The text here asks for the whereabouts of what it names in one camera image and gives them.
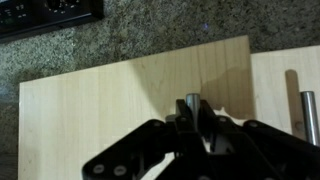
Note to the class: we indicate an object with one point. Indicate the light wood cabinet door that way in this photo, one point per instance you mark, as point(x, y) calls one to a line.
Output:
point(276, 83)
point(83, 116)

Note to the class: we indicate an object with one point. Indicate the black electric stove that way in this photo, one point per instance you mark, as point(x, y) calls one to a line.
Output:
point(40, 13)

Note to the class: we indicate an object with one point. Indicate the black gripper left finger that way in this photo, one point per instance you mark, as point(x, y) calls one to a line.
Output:
point(133, 150)

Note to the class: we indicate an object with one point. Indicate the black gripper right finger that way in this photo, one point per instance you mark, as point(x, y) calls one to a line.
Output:
point(260, 146)

